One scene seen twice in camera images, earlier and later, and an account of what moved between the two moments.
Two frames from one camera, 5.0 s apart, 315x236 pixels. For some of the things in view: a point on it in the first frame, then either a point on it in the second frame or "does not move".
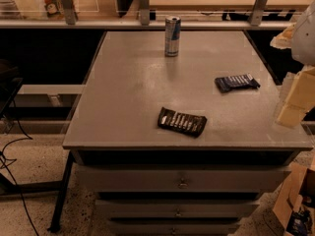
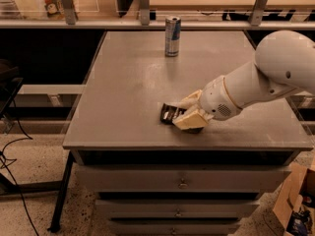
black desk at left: x=9 y=84 does not move
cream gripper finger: x=299 y=100 -> x=194 y=118
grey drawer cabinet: x=180 y=146 does not move
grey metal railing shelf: x=68 y=17 does not move
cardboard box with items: x=294 y=209 does not move
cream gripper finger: x=283 y=39 -> x=191 y=100
